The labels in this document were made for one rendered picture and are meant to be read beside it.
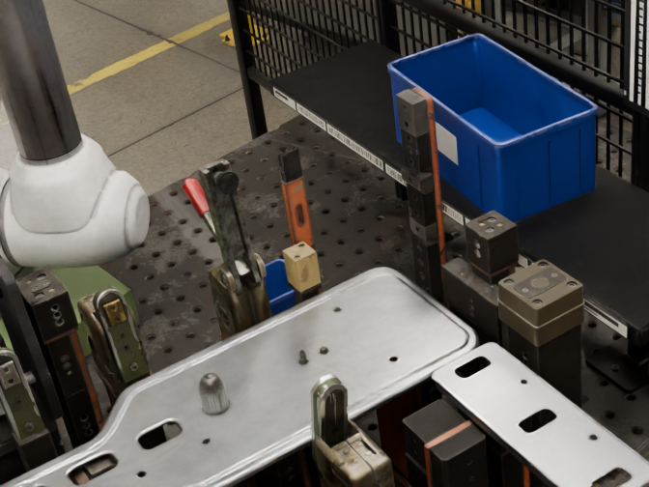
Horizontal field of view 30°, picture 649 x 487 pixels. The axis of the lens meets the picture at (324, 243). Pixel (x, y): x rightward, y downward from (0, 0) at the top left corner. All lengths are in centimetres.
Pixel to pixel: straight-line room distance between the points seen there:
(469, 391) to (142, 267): 98
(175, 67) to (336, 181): 228
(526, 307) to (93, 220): 76
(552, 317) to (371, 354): 23
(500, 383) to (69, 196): 79
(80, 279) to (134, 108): 228
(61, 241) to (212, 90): 250
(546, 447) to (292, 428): 29
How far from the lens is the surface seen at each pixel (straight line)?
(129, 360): 157
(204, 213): 161
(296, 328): 158
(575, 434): 140
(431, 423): 145
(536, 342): 151
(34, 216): 196
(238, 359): 155
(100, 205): 194
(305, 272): 160
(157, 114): 433
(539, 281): 152
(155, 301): 219
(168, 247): 232
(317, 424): 135
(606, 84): 174
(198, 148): 406
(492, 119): 191
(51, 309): 154
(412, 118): 164
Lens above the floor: 198
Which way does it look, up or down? 35 degrees down
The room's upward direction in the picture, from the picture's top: 9 degrees counter-clockwise
